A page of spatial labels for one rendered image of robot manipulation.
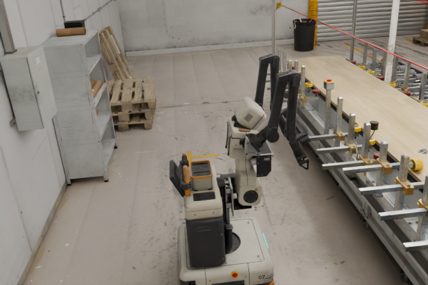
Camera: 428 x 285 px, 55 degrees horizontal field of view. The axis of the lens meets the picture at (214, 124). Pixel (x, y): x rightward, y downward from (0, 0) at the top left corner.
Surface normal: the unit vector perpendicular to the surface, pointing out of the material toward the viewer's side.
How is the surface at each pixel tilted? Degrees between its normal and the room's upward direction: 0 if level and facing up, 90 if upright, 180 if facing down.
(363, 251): 0
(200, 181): 92
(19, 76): 90
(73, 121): 90
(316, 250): 0
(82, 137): 90
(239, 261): 0
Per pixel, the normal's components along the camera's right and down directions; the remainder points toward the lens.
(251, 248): -0.06, -0.92
